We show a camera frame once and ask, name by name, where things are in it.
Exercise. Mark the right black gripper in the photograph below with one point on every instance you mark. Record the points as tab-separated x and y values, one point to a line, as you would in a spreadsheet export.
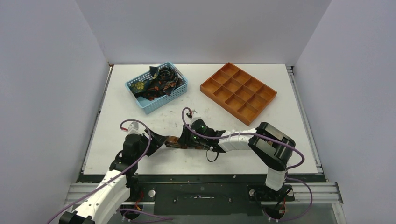
184	139

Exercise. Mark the aluminium frame rail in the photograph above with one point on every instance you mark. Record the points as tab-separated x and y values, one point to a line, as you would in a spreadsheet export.
336	207

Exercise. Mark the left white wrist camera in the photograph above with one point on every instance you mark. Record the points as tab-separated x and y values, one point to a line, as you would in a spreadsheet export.
133	128

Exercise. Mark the black metal base plate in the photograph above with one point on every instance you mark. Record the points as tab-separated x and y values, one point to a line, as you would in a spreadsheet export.
208	194

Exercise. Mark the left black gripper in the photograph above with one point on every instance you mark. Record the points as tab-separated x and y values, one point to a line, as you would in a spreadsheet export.
157	142

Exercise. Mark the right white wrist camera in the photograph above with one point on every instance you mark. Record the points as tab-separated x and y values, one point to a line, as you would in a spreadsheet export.
191	115

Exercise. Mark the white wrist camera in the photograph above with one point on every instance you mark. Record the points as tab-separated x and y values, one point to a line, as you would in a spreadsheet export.
133	128
191	115

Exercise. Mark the black tie with orange swirls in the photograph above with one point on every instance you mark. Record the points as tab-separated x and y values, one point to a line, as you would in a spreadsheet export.
163	82

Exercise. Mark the light blue plastic basket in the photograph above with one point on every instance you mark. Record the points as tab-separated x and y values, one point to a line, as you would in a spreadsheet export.
149	106

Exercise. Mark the dark tie with yellow flowers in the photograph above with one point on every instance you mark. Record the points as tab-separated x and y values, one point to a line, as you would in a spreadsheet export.
139	88

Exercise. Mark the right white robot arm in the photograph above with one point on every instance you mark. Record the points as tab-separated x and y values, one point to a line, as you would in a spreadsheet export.
271	145

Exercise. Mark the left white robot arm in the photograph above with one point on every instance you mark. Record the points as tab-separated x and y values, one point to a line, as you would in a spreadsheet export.
119	181

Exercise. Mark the orange wooden compartment tray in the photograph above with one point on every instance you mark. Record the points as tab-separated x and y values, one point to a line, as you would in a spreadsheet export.
238	92

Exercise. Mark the orange floral necktie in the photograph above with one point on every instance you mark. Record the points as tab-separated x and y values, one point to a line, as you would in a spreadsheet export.
172	142

